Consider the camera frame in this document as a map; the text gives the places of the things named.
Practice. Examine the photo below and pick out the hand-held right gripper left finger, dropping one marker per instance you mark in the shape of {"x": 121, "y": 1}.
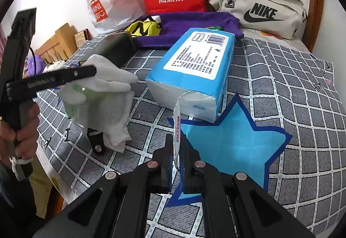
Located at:
{"x": 167, "y": 162}

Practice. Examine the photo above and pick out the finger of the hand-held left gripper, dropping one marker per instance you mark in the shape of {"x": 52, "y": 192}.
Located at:
{"x": 95, "y": 143}
{"x": 67, "y": 77}

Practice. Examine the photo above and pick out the purple fabric tray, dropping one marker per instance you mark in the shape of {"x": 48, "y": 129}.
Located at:
{"x": 189, "y": 21}

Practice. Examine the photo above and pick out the brown wooden frame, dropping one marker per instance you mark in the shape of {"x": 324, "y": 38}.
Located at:
{"x": 316, "y": 10}

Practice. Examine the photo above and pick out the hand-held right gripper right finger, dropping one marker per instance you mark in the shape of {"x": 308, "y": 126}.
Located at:
{"x": 186, "y": 165}

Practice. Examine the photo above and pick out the patterned book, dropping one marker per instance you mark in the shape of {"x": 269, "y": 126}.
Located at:
{"x": 81, "y": 37}

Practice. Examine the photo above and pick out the green snack packet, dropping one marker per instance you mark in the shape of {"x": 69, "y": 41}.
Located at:
{"x": 215, "y": 28}

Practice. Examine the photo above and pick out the dark tea tin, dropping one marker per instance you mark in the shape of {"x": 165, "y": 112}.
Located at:
{"x": 113, "y": 47}

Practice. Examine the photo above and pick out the white glove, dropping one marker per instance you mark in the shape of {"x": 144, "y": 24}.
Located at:
{"x": 108, "y": 73}

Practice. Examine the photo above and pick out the yellow mesh bag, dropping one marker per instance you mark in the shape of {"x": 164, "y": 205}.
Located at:
{"x": 143, "y": 27}

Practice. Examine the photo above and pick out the torn seal strip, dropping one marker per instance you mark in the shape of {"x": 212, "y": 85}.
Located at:
{"x": 177, "y": 124}

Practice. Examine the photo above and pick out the person's left hand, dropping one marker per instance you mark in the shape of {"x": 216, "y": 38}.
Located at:
{"x": 24, "y": 135}

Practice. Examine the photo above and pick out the grey waist bag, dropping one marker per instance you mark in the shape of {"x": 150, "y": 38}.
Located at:
{"x": 259, "y": 8}

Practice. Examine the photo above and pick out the grey checked star cloth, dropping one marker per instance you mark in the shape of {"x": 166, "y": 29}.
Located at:
{"x": 270, "y": 119}

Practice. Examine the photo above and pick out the blue tissue pack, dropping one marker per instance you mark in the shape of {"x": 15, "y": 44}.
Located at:
{"x": 194, "y": 65}

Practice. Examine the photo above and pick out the wooden headboard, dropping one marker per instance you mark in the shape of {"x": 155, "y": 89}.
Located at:
{"x": 56, "y": 43}

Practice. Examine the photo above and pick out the white tissue sheet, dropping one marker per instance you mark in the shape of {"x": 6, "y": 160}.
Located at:
{"x": 108, "y": 116}

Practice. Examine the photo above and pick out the purple plush toy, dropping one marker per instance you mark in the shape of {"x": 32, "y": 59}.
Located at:
{"x": 36, "y": 65}

